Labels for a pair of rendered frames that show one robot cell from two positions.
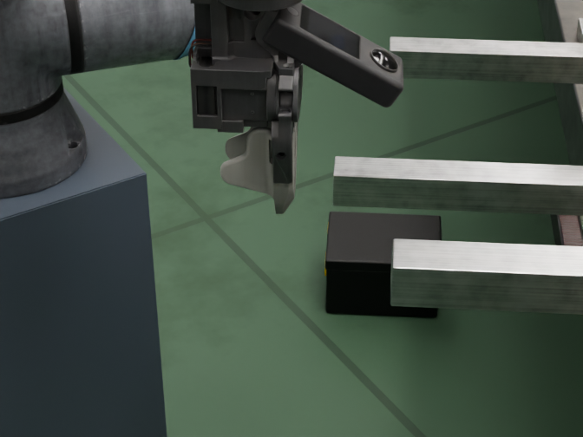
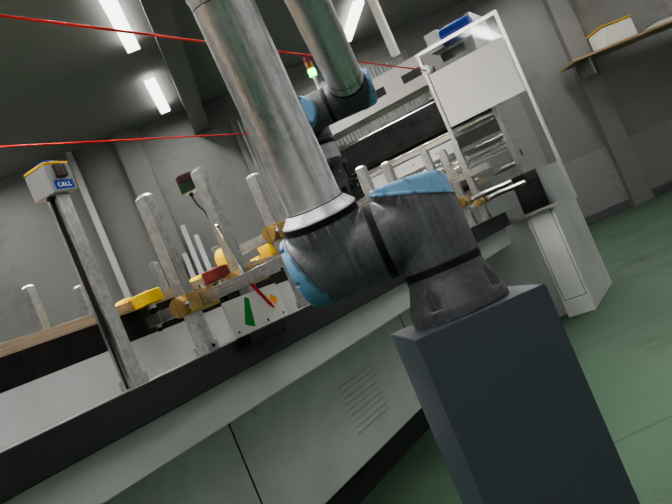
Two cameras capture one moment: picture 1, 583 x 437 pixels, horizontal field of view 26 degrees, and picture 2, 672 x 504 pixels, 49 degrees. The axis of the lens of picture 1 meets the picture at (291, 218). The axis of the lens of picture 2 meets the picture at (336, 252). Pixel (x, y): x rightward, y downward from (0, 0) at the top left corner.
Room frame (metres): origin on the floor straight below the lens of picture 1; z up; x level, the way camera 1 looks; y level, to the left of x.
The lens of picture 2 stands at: (2.63, 0.77, 0.76)
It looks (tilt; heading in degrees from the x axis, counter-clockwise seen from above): 1 degrees up; 205
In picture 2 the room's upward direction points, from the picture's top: 23 degrees counter-clockwise
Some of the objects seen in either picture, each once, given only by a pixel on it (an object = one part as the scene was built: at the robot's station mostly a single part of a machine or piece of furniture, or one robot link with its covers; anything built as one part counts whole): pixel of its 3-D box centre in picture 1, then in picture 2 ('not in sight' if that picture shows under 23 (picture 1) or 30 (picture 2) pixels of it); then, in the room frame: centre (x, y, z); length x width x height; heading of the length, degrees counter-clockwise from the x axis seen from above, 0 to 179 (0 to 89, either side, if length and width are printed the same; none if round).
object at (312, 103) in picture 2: not in sight; (305, 116); (0.97, 0.07, 1.14); 0.12 x 0.12 x 0.09; 18
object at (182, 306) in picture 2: not in sight; (194, 302); (1.11, -0.35, 0.83); 0.14 x 0.06 x 0.05; 176
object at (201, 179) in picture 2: not in sight; (229, 247); (0.88, -0.34, 0.94); 0.04 x 0.04 x 0.48; 86
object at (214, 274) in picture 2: not in sight; (221, 285); (0.84, -0.45, 0.85); 0.08 x 0.08 x 0.11
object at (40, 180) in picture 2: not in sight; (51, 183); (1.39, -0.37, 1.18); 0.07 x 0.07 x 0.08; 86
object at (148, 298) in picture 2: not in sight; (152, 310); (1.08, -0.51, 0.85); 0.08 x 0.08 x 0.11
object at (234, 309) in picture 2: not in sight; (256, 309); (0.91, -0.32, 0.75); 0.26 x 0.01 x 0.10; 176
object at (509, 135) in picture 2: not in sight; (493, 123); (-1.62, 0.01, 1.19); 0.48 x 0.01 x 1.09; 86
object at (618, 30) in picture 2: not in sight; (612, 35); (-8.11, 0.71, 2.22); 0.48 x 0.40 x 0.27; 122
